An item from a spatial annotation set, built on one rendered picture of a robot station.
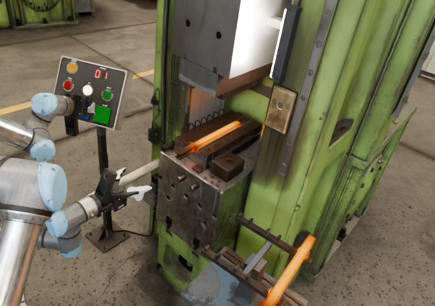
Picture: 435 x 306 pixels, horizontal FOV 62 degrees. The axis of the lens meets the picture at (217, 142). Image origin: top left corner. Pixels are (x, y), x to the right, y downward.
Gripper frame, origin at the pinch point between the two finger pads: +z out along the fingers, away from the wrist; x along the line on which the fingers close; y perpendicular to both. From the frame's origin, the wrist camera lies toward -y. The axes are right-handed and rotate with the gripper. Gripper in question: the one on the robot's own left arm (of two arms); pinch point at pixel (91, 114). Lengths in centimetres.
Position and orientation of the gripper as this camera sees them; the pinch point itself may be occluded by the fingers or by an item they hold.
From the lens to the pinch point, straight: 166.4
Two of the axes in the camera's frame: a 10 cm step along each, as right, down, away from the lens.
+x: -9.6, -2.5, 1.5
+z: 1.7, -0.3, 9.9
